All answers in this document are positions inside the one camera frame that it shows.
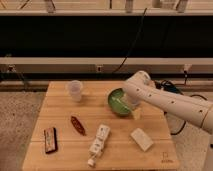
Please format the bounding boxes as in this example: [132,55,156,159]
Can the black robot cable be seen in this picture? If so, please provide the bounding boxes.
[154,79,209,136]

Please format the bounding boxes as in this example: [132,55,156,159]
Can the grey metal rail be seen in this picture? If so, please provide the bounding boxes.
[0,57,213,74]

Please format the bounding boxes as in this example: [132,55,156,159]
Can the clear plastic cup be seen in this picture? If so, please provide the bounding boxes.
[66,80,83,102]

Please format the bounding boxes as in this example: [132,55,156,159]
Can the wooden board table top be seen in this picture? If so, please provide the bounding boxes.
[22,81,179,171]

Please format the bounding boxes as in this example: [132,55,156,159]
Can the white squeeze tube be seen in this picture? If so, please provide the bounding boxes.
[87,124,110,167]

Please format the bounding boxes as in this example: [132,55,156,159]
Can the brown chocolate bar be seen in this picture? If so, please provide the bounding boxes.
[44,127,58,154]

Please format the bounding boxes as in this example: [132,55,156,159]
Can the green ceramic bowl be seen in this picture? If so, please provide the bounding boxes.
[108,88,131,117]

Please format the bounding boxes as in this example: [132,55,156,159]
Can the black hanging cable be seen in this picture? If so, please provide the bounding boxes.
[112,7,148,74]

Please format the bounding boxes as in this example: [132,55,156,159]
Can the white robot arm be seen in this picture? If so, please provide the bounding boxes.
[122,71,213,134]

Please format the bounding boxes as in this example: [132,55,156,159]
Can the white rectangular sponge block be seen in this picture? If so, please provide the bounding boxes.
[130,128,154,152]

